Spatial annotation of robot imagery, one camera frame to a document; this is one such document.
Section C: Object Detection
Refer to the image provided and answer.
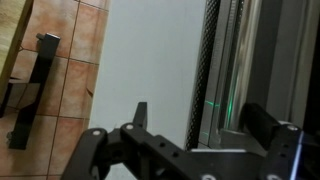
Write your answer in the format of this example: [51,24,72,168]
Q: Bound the silver toaster oven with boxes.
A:
[184,0,320,153]

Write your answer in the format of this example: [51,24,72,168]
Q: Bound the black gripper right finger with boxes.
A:
[241,102,320,180]

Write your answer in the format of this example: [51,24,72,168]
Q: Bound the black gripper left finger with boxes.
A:
[59,101,218,180]

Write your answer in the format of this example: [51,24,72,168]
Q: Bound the black metal table bracket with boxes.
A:
[0,32,62,150]

